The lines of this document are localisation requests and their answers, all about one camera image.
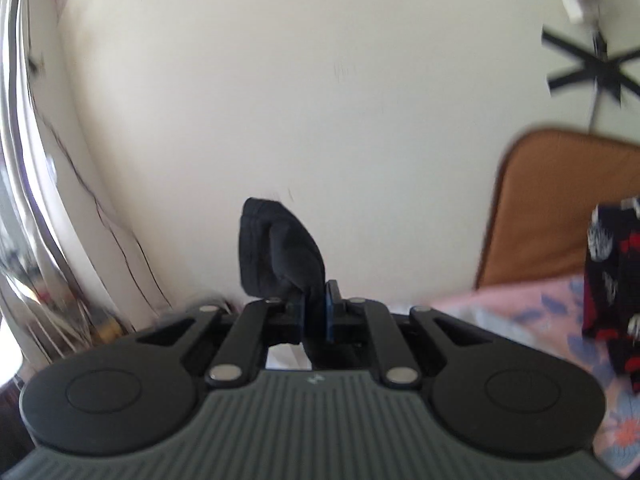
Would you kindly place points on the small black garment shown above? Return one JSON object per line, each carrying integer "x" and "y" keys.
{"x": 280, "y": 250}

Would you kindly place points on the black tape cross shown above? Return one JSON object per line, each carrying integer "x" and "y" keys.
{"x": 597, "y": 67}

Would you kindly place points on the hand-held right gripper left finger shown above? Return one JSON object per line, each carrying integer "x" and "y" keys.
{"x": 302, "y": 317}

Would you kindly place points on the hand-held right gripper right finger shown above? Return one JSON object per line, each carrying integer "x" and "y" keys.
{"x": 330, "y": 312}

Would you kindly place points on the black red white patterned garment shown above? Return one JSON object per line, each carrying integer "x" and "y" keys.
{"x": 607, "y": 280}

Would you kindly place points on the pink floral bedsheet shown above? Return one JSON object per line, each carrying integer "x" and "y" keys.
{"x": 540, "y": 315}

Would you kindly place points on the brown cushion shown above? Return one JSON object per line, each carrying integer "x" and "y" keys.
{"x": 540, "y": 210}

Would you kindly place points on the white sheer curtain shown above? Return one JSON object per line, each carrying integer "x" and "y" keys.
{"x": 30, "y": 210}

